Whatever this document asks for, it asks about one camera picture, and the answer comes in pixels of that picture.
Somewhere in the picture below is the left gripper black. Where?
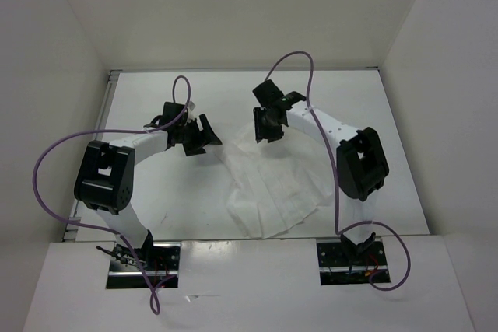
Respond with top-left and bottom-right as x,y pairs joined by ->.
175,114 -> 221,156

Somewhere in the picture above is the white pleated skirt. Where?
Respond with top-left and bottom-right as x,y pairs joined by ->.
216,124 -> 334,239

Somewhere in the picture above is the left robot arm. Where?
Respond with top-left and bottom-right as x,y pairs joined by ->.
74,114 -> 222,270

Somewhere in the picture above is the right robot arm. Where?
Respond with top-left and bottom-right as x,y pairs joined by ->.
253,101 -> 389,264

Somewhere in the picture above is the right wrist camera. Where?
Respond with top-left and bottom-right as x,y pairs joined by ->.
252,79 -> 306,110

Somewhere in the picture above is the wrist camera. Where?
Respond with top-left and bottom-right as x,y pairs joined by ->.
252,79 -> 306,110
144,102 -> 191,131

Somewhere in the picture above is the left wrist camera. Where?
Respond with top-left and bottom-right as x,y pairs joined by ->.
144,102 -> 191,131

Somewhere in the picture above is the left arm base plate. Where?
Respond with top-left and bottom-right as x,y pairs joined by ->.
96,242 -> 181,289

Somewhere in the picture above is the aluminium table frame rail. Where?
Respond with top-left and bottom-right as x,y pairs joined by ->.
66,70 -> 122,234

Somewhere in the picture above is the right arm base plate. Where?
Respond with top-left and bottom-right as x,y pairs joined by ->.
316,240 -> 391,286

